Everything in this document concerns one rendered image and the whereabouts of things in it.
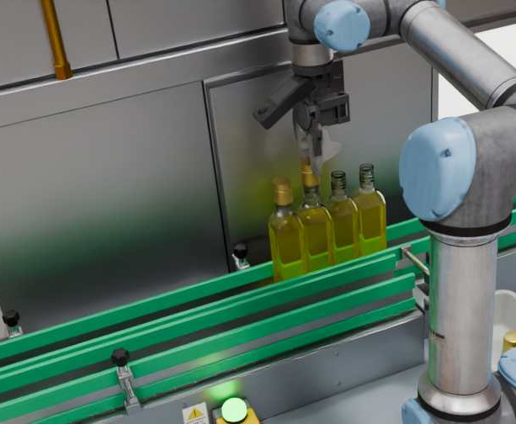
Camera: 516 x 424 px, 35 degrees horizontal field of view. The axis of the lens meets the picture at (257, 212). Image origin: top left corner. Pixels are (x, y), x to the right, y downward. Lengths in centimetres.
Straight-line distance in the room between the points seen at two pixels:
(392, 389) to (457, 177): 76
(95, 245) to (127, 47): 40
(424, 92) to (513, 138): 74
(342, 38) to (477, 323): 47
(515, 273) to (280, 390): 60
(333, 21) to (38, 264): 75
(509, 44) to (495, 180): 85
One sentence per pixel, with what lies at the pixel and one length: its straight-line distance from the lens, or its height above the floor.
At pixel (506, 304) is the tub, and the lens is 177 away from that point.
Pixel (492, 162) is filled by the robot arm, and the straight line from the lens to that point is 99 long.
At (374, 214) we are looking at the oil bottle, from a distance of 160.
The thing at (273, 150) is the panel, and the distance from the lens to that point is 162.
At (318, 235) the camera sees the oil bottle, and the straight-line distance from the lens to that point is 157.
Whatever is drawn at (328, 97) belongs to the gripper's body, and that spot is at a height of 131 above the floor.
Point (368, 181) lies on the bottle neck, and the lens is 158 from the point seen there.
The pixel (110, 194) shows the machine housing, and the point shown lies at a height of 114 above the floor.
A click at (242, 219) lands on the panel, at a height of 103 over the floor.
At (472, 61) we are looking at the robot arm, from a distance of 119.
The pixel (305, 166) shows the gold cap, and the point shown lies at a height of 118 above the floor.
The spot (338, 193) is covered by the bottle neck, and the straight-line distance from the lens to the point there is 156.
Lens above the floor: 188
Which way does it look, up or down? 30 degrees down
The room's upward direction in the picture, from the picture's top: 7 degrees counter-clockwise
